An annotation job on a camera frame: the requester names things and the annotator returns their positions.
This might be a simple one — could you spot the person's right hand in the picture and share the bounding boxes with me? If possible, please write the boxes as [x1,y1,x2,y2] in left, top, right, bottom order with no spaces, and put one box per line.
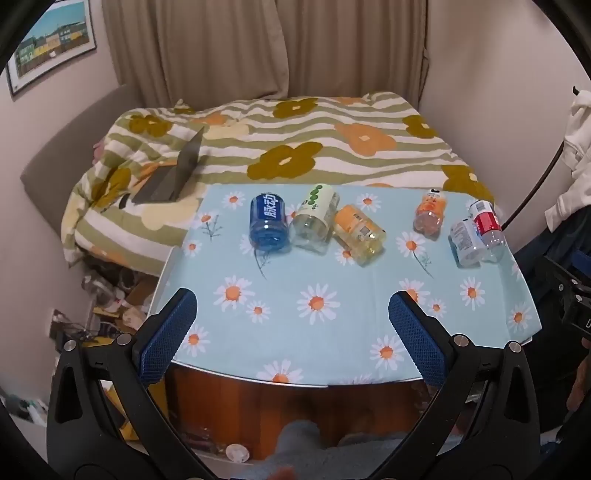
[567,338,591,412]

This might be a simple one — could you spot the beige curtain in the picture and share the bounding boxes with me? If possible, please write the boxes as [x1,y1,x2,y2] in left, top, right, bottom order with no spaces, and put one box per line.
[100,0,428,112]

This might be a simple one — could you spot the grey laptop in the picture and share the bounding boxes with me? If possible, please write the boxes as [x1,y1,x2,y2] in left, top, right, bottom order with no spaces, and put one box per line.
[132,126,205,204]

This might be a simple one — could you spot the orange label yellow bottle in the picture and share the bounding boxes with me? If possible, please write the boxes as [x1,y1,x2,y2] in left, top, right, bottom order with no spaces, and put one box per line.
[332,204,387,267]

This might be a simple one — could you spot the red label clear bottle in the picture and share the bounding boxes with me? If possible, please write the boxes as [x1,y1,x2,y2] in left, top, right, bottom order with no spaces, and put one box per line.
[468,199,506,264]

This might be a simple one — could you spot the dark cloth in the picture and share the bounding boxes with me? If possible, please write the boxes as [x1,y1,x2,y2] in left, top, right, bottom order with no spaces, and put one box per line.
[512,217,591,435]

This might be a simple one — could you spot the wooden table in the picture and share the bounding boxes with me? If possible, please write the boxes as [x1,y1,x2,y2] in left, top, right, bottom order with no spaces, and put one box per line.
[164,364,445,462]

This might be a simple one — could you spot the daisy print tablecloth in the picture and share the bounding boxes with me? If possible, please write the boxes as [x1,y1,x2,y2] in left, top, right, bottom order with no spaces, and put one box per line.
[147,185,542,386]

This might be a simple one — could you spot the green label clear bottle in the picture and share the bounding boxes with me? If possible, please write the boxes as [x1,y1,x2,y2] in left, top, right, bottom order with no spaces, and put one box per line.
[291,184,340,254]

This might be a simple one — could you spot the black cable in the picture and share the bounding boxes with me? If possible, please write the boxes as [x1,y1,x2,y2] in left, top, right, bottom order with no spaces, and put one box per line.
[502,85,583,228]

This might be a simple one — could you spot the grey fleece pants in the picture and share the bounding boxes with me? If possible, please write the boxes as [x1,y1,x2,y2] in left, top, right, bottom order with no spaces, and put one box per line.
[252,420,419,480]

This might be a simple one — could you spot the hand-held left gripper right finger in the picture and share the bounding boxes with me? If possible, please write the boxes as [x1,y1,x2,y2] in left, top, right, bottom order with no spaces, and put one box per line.
[369,290,540,480]

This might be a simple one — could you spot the framed wall poster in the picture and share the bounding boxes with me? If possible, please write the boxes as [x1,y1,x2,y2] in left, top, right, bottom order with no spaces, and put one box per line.
[6,0,98,97]

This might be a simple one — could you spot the floor clutter pile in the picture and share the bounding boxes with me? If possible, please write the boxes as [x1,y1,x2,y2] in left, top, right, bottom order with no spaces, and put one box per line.
[50,263,162,354]

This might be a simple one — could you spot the grey upholstered headboard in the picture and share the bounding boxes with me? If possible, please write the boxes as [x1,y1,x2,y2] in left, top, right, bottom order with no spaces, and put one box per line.
[21,84,139,273]

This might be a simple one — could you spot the white label clear bottle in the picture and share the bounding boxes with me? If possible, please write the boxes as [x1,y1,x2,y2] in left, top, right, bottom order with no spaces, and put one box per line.
[449,218,485,268]

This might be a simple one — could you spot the striped floral blanket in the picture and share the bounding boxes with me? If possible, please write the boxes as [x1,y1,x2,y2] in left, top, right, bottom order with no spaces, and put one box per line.
[61,91,497,278]

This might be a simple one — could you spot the small orange drink bottle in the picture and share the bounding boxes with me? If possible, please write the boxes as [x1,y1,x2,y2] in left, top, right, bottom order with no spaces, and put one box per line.
[413,188,450,241]

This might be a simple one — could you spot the blue plastic bottle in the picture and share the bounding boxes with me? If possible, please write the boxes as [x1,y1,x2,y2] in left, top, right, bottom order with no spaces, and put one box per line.
[249,193,293,254]

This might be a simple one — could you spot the white garment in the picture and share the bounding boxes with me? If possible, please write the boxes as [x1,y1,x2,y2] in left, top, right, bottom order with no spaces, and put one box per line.
[545,88,591,232]

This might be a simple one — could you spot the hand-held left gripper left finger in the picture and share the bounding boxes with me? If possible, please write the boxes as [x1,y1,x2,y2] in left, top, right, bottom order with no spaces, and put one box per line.
[46,287,208,480]

